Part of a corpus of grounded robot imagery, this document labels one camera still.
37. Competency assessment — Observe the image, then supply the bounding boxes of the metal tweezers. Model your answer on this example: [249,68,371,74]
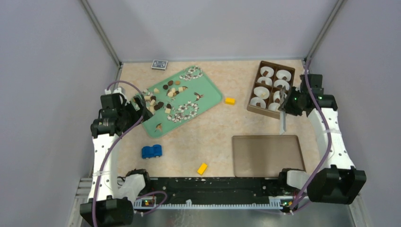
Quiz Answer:
[278,88,286,135]

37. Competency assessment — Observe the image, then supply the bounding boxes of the brown chocolate box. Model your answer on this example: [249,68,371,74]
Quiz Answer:
[246,61,295,119]

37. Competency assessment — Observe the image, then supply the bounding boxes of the green plastic tray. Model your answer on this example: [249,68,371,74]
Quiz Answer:
[142,66,223,138]

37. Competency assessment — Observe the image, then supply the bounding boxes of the tan box lid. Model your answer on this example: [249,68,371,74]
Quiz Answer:
[232,135,305,178]

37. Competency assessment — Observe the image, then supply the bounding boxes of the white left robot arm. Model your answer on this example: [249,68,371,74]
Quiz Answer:
[79,90,153,227]

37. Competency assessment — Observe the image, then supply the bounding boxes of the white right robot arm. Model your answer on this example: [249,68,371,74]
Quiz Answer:
[277,74,366,208]

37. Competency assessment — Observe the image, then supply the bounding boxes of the white cup lower right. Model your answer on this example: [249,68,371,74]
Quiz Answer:
[273,90,286,104]

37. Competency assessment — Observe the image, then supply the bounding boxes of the white cup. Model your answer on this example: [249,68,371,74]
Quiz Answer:
[268,102,280,112]
[260,66,275,78]
[253,86,270,100]
[273,79,290,90]
[276,70,292,82]
[273,90,286,104]

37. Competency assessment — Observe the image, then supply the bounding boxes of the white cup bottom right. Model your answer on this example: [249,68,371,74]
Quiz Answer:
[268,102,280,112]

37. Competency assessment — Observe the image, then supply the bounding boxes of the white cup middle right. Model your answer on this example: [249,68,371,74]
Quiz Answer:
[273,79,290,90]

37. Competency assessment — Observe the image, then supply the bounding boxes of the white cup top right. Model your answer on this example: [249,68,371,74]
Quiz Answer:
[276,70,292,82]

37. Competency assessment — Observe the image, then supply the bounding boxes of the white cup lower left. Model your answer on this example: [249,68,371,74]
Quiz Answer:
[253,86,270,100]

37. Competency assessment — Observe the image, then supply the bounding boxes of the white cup top left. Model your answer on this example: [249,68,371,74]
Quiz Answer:
[260,66,275,78]

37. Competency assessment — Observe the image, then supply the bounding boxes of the blue toy car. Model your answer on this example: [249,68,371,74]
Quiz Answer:
[141,144,163,159]

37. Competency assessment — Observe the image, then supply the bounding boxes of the playing card deck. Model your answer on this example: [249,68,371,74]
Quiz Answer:
[151,60,168,70]

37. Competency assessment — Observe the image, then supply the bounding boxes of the yellow block near tray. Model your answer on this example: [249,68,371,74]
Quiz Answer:
[225,97,236,105]

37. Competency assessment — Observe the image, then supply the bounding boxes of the yellow block front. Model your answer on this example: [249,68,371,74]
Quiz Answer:
[197,163,208,175]

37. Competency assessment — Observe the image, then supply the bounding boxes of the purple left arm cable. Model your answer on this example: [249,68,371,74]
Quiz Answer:
[91,80,168,227]

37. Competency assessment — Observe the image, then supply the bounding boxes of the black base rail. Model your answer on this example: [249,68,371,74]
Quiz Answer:
[139,177,299,205]

